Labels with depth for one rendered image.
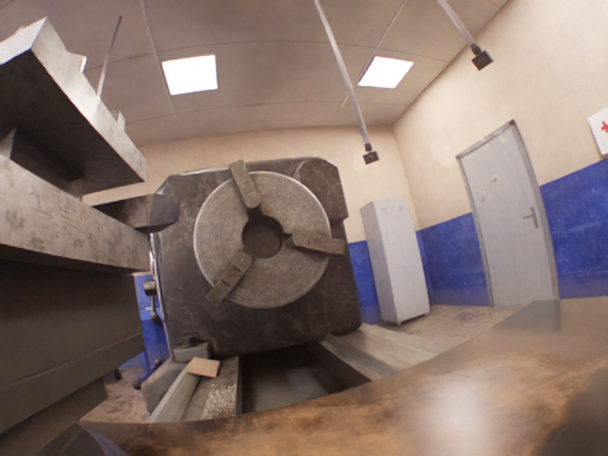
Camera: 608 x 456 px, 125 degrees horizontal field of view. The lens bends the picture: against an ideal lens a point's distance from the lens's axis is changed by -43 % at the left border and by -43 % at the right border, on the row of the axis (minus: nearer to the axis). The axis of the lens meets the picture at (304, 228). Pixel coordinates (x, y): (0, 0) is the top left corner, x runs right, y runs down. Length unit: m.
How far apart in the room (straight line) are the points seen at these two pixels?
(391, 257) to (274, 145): 2.51
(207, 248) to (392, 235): 3.70
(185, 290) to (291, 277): 0.31
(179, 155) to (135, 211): 4.35
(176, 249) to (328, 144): 4.23
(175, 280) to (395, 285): 3.56
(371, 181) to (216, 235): 4.37
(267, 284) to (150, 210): 0.31
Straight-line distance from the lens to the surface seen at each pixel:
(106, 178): 0.25
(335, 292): 0.72
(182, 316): 0.71
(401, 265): 4.08
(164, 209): 0.22
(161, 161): 4.61
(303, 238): 0.46
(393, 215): 4.15
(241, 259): 0.44
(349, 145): 4.90
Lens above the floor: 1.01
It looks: 9 degrees up
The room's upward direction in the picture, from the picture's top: 11 degrees counter-clockwise
